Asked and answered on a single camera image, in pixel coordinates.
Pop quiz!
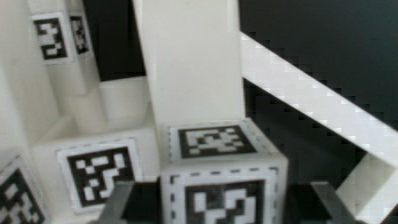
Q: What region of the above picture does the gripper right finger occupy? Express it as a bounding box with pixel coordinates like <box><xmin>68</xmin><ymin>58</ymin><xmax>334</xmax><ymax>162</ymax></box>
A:
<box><xmin>286</xmin><ymin>182</ymin><xmax>364</xmax><ymax>224</ymax></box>

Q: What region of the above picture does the white leg cube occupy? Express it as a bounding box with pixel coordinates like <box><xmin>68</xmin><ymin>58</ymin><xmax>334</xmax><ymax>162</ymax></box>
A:
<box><xmin>32</xmin><ymin>11</ymin><xmax>92</xmax><ymax>65</ymax></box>
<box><xmin>160</xmin><ymin>119</ymin><xmax>288</xmax><ymax>224</ymax></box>

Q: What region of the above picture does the white chair back frame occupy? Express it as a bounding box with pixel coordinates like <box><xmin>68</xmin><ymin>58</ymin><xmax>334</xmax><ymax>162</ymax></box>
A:
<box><xmin>0</xmin><ymin>0</ymin><xmax>245</xmax><ymax>224</ymax></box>

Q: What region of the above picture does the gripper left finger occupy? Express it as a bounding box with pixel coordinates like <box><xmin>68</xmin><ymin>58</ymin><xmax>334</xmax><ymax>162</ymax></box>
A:
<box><xmin>94</xmin><ymin>181</ymin><xmax>162</xmax><ymax>224</ymax></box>

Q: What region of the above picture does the white U-shaped obstacle fence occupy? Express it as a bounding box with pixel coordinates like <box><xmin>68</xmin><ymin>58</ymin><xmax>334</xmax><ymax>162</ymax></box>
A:
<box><xmin>240</xmin><ymin>33</ymin><xmax>398</xmax><ymax>224</ymax></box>

